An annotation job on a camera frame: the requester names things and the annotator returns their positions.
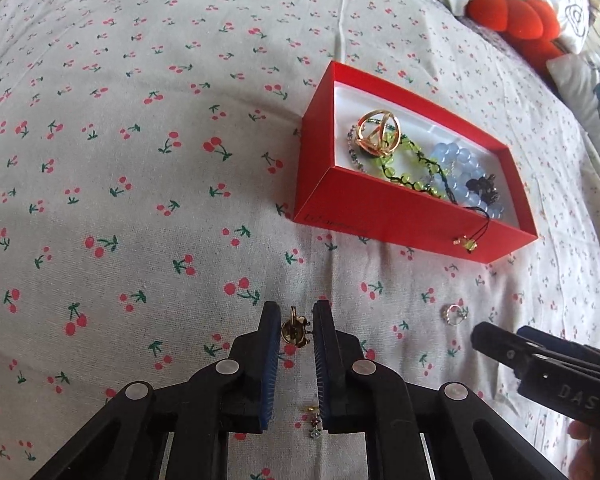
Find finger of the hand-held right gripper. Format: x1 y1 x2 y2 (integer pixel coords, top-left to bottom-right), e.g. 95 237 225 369
471 322 537 379
517 325 600 377

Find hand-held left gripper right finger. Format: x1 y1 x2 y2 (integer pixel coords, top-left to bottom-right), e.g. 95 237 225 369
312 300 569 480

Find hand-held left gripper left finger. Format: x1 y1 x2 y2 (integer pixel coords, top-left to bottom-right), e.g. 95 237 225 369
30 301 283 480

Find gold ear clip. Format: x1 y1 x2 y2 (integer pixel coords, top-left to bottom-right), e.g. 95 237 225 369
280 304 314 349

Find small silver ring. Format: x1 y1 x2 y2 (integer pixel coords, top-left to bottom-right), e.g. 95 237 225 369
440 303 469 326

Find dark metal ring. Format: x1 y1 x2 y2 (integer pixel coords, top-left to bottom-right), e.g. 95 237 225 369
464 174 499 202

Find red cardboard box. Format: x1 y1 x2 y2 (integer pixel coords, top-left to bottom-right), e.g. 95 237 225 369
292 60 539 265

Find blue bead bracelet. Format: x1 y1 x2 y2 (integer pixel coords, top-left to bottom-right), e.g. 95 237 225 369
432 140 507 219

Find thin dark bead bracelet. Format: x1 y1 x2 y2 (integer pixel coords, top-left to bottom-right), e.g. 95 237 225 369
347 124 382 174

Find gold openwork ring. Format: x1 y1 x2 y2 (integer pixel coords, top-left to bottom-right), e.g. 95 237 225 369
355 108 404 156

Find person's right hand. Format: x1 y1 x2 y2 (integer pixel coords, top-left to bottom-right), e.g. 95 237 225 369
568 418 600 459

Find small crystal earring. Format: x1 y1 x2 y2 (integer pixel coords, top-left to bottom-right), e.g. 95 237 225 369
306 404 327 439

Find cherry print bedsheet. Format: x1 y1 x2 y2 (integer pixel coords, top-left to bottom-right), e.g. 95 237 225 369
0 0 600 480

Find deer print pillow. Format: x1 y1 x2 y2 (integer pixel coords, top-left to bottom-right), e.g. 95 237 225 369
546 51 600 184

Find orange persimmon plush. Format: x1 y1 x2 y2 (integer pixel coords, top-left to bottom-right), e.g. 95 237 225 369
466 0 565 72

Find white spiral print pillow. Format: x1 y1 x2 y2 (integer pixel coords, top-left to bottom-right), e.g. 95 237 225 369
424 0 595 54

